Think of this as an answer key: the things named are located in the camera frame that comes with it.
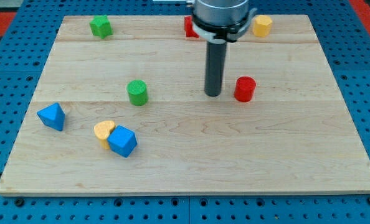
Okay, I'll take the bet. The red block behind arm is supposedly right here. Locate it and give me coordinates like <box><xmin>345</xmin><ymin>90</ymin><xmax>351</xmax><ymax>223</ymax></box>
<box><xmin>184</xmin><ymin>16</ymin><xmax>199</xmax><ymax>39</ymax></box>

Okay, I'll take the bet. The green star block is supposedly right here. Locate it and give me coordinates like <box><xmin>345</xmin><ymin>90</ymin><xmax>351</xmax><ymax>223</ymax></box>
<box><xmin>89</xmin><ymin>15</ymin><xmax>113</xmax><ymax>39</ymax></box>

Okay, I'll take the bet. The wooden board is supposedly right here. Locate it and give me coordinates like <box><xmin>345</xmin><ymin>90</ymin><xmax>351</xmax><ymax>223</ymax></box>
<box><xmin>0</xmin><ymin>15</ymin><xmax>370</xmax><ymax>197</ymax></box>

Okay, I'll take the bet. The blue triangle block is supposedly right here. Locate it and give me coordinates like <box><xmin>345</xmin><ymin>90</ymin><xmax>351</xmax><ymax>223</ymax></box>
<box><xmin>37</xmin><ymin>103</ymin><xmax>65</xmax><ymax>131</ymax></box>

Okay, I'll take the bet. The yellow heart block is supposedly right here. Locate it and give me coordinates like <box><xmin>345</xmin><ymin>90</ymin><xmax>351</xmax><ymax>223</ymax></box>
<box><xmin>93</xmin><ymin>120</ymin><xmax>116</xmax><ymax>150</ymax></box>

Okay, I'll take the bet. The yellow hexagon block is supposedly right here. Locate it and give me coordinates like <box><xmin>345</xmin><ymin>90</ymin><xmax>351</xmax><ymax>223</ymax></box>
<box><xmin>252</xmin><ymin>15</ymin><xmax>273</xmax><ymax>37</ymax></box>

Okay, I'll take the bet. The green cylinder block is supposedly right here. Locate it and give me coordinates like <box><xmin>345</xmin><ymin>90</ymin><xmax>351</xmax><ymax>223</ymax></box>
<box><xmin>126</xmin><ymin>80</ymin><xmax>148</xmax><ymax>106</ymax></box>

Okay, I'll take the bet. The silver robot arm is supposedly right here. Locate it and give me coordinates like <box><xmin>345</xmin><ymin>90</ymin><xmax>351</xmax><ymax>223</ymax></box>
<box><xmin>192</xmin><ymin>0</ymin><xmax>255</xmax><ymax>96</ymax></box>

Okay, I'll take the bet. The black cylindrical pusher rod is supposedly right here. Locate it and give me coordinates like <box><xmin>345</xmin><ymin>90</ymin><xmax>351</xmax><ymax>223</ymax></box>
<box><xmin>204</xmin><ymin>42</ymin><xmax>227</xmax><ymax>96</ymax></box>

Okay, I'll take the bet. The blue cube block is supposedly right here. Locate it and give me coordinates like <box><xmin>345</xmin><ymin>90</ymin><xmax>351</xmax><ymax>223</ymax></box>
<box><xmin>107</xmin><ymin>126</ymin><xmax>138</xmax><ymax>157</ymax></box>

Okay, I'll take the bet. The red cylinder block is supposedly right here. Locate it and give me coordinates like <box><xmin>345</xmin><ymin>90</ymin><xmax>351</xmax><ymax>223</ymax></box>
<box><xmin>234</xmin><ymin>76</ymin><xmax>257</xmax><ymax>102</ymax></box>

